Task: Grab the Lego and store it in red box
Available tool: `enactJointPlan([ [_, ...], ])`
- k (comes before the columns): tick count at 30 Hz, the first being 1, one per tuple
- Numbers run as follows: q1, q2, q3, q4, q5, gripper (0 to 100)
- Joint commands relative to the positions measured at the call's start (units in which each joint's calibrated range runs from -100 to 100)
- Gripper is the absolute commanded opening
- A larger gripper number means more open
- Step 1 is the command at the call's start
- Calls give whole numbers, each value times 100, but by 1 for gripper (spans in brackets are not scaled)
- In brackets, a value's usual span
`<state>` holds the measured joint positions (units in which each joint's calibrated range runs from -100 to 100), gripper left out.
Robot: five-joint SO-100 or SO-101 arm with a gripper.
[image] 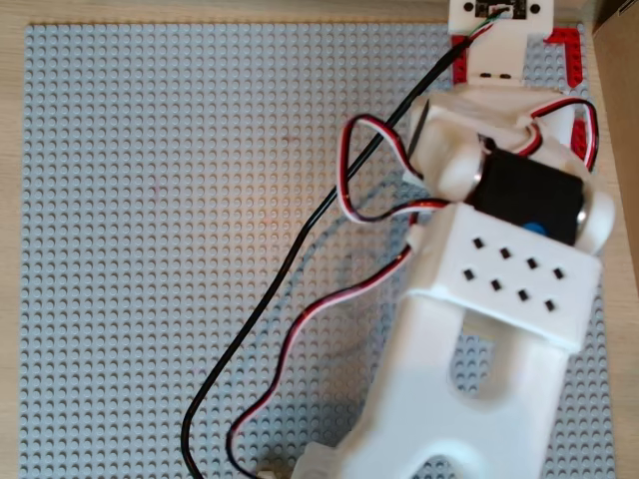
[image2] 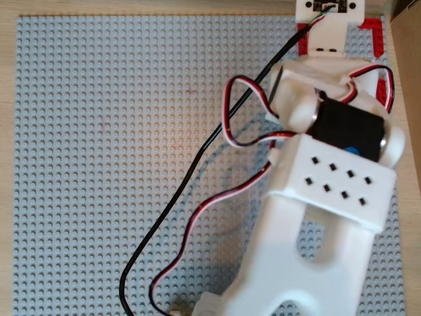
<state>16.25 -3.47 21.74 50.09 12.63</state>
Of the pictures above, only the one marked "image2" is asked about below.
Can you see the grey Lego baseplate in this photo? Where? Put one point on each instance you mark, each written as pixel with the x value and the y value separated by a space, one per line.
pixel 98 131

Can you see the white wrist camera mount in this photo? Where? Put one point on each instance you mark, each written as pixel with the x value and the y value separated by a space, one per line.
pixel 329 33

